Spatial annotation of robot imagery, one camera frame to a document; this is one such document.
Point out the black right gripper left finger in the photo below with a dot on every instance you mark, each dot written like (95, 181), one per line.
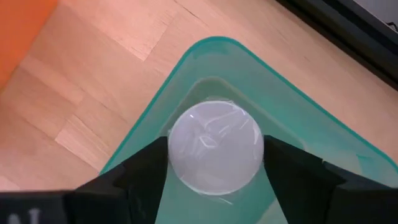
(133, 193)

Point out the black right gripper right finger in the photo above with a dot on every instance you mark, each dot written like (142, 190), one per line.
(304, 193)

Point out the large orange white-capped pill bottle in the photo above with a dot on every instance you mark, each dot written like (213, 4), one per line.
(214, 146)

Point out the teal translucent plastic bin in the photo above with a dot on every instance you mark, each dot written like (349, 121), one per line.
(224, 59)

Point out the orange translucent plastic bin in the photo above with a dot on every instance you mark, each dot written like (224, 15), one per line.
(18, 31)

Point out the black aluminium table frame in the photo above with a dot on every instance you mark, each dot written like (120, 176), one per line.
(342, 34)

